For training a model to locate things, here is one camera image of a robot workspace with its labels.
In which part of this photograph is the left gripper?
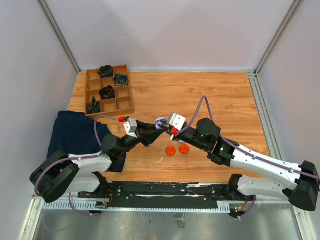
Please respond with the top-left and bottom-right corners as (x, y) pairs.
(117, 120), (165, 155)

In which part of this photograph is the orange earbud case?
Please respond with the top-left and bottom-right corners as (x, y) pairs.
(165, 145), (176, 156)
(179, 144), (190, 154)

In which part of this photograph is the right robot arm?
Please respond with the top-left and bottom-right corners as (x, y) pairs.
(156, 117), (320, 212)

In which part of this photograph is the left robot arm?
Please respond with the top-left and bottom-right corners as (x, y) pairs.
(29, 118), (165, 203)

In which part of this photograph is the wooden compartment tray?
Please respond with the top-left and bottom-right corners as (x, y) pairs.
(85, 65), (134, 119)

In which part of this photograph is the rolled black orange tie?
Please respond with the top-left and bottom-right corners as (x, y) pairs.
(99, 85), (115, 100)

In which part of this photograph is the rolled green patterned tie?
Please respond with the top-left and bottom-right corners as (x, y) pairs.
(113, 73), (129, 87)

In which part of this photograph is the folded dark tie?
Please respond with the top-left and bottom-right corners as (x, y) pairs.
(87, 96), (101, 115)

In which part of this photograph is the rolled black tie top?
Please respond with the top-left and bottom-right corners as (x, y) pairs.
(97, 65), (114, 78)

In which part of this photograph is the dark blue cloth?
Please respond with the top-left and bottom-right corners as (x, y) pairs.
(46, 110), (127, 173)

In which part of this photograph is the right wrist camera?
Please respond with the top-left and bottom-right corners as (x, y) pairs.
(166, 112), (186, 131)

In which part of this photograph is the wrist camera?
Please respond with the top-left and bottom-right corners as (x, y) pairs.
(123, 117), (138, 139)
(166, 112), (186, 131)

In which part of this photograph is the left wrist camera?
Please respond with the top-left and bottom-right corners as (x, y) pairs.
(123, 117), (138, 139)

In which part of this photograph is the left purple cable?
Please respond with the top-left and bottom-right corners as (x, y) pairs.
(34, 115), (126, 232)

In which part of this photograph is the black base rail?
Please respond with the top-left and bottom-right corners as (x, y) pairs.
(77, 180), (232, 210)

